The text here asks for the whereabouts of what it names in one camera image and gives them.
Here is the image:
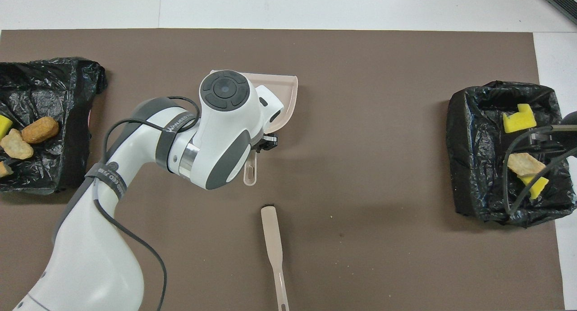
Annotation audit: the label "beige hand brush black bristles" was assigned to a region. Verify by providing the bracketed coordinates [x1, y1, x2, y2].
[261, 205, 290, 311]

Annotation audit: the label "bin lined with black bag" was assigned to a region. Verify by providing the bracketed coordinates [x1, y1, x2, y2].
[0, 57, 108, 194]
[446, 80, 577, 228]

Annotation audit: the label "pale striped bread piece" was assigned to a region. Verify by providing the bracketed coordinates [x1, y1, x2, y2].
[0, 129, 34, 160]

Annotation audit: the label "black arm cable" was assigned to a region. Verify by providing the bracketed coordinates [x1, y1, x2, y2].
[503, 125, 577, 215]
[92, 96, 201, 311]

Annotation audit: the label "brown table mat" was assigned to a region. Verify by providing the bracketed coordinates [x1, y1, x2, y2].
[0, 28, 566, 311]

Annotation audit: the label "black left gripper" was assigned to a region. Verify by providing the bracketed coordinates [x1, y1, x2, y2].
[253, 134, 279, 153]

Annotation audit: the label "beige plastic dustpan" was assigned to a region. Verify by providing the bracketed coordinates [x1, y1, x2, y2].
[210, 70, 299, 186]

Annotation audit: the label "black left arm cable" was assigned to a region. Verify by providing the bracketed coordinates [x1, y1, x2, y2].
[92, 96, 201, 311]

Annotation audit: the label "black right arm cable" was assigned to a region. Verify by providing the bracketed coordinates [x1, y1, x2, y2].
[503, 125, 577, 215]

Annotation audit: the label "brown bread roll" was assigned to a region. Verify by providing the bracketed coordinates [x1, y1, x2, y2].
[22, 117, 60, 144]

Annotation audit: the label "pale crusty bread chunk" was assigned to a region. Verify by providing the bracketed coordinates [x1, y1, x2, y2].
[507, 152, 547, 176]

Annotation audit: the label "yellow green sponge piece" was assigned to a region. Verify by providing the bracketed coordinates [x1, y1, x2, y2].
[518, 176, 550, 200]
[503, 103, 537, 134]

